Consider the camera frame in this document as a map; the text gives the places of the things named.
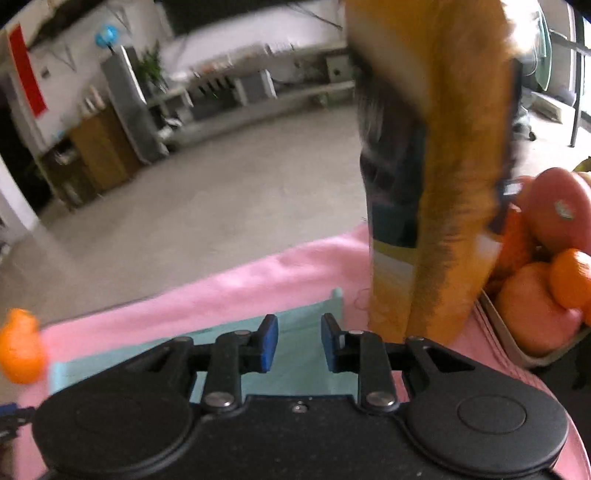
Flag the orange snack bag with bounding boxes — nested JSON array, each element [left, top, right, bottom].
[[344, 0, 523, 348]]

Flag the green potted plant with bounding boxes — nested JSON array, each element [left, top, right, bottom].
[[137, 42, 168, 94]]

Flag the fruit tray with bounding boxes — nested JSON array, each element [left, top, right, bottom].
[[479, 288, 591, 370]]

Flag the orange round plush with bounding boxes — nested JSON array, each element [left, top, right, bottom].
[[0, 308, 49, 385]]

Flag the teal clothes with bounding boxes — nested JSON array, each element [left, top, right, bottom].
[[48, 288, 362, 403]]

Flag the white low shelf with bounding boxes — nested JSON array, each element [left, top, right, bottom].
[[148, 42, 357, 140]]

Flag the wooden cabinet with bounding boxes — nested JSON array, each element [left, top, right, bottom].
[[39, 106, 142, 211]]

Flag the black window frame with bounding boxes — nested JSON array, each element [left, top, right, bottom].
[[549, 0, 591, 149]]

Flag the red apple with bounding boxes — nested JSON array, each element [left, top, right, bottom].
[[521, 167, 591, 257]]

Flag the grey tall cabinet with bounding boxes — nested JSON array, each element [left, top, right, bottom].
[[100, 45, 170, 165]]

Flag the large orange fruit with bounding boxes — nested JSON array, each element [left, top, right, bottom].
[[496, 262, 585, 359]]

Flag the black television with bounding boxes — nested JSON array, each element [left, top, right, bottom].
[[156, 0, 343, 36]]

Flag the pink bedsheet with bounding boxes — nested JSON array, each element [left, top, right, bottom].
[[0, 224, 591, 480]]

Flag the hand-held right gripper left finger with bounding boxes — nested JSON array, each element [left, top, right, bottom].
[[124, 314, 279, 413]]

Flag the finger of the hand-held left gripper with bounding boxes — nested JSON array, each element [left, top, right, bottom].
[[0, 403, 37, 437]]

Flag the green fan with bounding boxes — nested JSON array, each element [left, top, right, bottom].
[[521, 7, 556, 93]]

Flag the red wall banner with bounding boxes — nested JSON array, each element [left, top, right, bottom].
[[6, 23, 49, 117]]

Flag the blue globe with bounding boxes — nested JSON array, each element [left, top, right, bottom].
[[94, 24, 121, 49]]

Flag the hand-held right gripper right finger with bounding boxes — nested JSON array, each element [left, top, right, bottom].
[[321, 313, 476, 413]]

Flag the small orange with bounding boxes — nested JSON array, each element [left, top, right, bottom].
[[549, 248, 591, 310]]

